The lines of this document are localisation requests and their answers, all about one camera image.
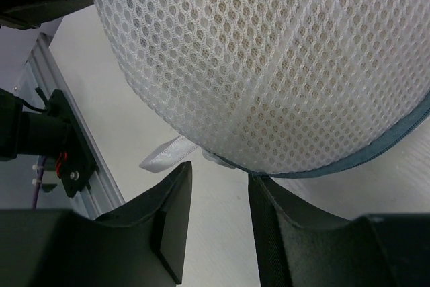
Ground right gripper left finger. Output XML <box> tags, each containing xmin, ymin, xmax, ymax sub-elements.
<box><xmin>1</xmin><ymin>162</ymin><xmax>192</xmax><ymax>286</ymax></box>

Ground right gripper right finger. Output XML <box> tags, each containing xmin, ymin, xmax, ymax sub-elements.
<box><xmin>248</xmin><ymin>176</ymin><xmax>429</xmax><ymax>286</ymax></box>

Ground white mesh laundry bag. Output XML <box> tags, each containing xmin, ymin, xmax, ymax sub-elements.
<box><xmin>94</xmin><ymin>0</ymin><xmax>429</xmax><ymax>179</ymax></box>

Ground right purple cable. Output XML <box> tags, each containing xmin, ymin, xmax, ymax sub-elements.
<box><xmin>30</xmin><ymin>155</ymin><xmax>48</xmax><ymax>210</ymax></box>

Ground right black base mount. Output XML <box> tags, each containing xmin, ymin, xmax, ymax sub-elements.
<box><xmin>1</xmin><ymin>88</ymin><xmax>97</xmax><ymax>198</ymax></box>

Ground aluminium mounting rail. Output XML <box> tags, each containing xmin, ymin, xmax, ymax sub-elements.
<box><xmin>16</xmin><ymin>33</ymin><xmax>125</xmax><ymax>219</ymax></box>

